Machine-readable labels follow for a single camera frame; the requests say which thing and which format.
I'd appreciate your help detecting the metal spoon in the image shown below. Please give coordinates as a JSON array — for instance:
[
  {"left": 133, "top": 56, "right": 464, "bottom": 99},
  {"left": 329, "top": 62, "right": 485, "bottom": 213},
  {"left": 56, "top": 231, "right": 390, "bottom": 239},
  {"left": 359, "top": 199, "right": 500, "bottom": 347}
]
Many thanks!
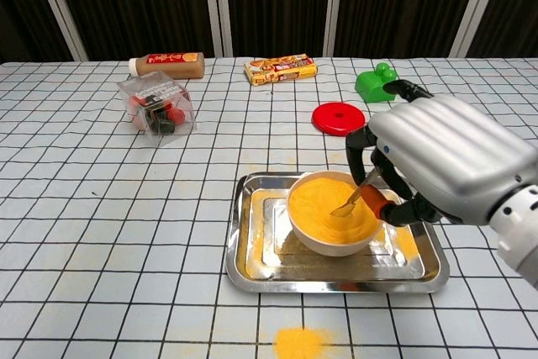
[{"left": 330, "top": 167, "right": 382, "bottom": 218}]

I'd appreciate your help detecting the white grid-patterned tablecloth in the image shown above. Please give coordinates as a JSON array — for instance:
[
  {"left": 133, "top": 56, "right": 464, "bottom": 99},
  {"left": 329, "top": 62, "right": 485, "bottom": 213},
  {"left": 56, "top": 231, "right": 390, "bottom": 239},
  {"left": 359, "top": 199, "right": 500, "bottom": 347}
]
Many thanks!
[{"left": 0, "top": 55, "right": 538, "bottom": 359}]

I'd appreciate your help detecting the green toy building block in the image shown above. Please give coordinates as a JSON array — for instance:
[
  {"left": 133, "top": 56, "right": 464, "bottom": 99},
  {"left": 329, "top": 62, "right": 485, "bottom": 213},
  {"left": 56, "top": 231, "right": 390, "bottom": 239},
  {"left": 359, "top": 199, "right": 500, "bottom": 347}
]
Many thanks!
[{"left": 354, "top": 62, "right": 399, "bottom": 104}]

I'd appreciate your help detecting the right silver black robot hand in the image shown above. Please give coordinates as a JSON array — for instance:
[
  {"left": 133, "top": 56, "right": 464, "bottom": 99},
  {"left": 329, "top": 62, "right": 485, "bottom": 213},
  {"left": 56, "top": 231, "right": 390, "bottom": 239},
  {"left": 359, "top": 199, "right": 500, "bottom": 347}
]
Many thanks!
[{"left": 345, "top": 79, "right": 538, "bottom": 228}]

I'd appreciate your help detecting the clear box of coffee capsules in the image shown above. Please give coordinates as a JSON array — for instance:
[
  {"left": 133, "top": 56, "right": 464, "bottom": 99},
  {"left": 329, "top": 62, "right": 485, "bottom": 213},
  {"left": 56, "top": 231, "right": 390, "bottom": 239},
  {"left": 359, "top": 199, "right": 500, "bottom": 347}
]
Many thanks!
[{"left": 117, "top": 71, "right": 198, "bottom": 149}]

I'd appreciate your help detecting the red plastic disc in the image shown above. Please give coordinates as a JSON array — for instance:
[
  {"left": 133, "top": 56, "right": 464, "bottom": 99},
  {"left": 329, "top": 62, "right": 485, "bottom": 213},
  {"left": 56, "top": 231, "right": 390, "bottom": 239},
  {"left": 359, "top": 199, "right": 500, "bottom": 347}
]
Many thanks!
[{"left": 311, "top": 101, "right": 366, "bottom": 138}]

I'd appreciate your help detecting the yellow curry box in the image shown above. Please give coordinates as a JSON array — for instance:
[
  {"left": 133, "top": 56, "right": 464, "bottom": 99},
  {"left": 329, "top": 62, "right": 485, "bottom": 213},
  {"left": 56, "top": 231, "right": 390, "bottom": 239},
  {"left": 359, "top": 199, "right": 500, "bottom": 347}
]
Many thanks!
[{"left": 244, "top": 54, "right": 319, "bottom": 87}]

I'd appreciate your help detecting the dark folding screen white frame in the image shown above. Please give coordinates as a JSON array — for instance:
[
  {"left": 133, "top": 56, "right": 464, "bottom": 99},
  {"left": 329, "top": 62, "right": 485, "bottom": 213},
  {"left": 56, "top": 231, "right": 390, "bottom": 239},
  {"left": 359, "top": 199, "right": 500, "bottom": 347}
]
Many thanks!
[{"left": 0, "top": 0, "right": 538, "bottom": 63}]

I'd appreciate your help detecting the spilled yellow powder heap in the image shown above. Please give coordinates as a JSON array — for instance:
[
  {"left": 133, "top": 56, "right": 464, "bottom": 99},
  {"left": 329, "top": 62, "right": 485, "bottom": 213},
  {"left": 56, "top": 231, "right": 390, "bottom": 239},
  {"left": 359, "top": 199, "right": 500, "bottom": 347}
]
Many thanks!
[{"left": 272, "top": 326, "right": 337, "bottom": 359}]

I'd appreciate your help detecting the brown drink bottle red label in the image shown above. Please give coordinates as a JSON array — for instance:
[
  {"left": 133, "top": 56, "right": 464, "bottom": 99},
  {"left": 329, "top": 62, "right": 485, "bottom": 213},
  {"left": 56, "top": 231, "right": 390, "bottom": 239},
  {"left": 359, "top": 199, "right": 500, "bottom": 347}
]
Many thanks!
[{"left": 128, "top": 51, "right": 205, "bottom": 80}]

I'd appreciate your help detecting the white bowl of yellow powder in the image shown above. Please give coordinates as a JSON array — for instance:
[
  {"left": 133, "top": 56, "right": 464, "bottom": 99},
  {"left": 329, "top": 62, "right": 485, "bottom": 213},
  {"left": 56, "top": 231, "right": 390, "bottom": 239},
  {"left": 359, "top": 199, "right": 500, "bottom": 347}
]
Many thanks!
[{"left": 287, "top": 170, "right": 387, "bottom": 257}]

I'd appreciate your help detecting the rectangular steel tray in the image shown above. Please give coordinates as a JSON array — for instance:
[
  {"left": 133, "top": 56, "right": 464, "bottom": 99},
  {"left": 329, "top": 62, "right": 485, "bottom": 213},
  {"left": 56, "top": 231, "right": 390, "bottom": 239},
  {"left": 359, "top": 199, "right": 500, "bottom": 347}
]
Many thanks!
[{"left": 225, "top": 171, "right": 451, "bottom": 294}]

